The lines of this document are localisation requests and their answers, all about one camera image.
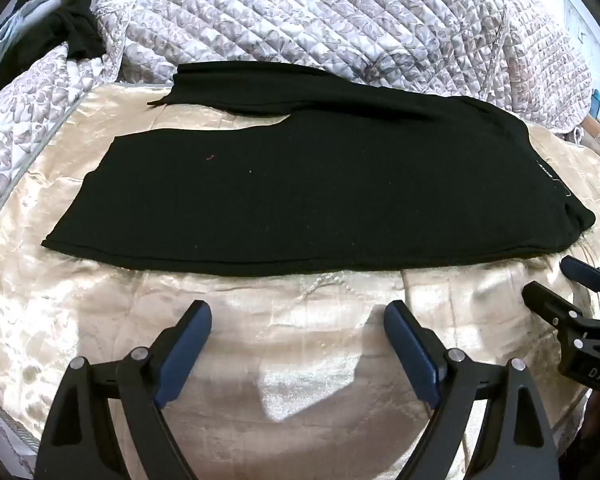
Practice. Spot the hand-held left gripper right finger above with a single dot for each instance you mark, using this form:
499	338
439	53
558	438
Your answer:
415	355

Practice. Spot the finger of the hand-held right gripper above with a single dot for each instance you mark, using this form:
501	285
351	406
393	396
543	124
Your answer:
555	307
582	272

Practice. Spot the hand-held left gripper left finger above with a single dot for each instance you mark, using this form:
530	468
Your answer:
180	360

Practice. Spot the black pants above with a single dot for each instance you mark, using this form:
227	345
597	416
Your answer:
330	185

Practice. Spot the beige satin blanket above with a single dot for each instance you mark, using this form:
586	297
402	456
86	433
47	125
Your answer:
305	340

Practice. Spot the small blue object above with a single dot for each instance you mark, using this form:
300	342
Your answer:
596	101

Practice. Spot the dark cloth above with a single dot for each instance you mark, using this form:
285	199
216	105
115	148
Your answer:
77	30

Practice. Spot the floral quilted blanket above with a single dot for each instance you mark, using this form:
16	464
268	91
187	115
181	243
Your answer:
330	15

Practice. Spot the light blue cloth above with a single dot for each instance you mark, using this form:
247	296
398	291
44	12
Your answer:
12	30

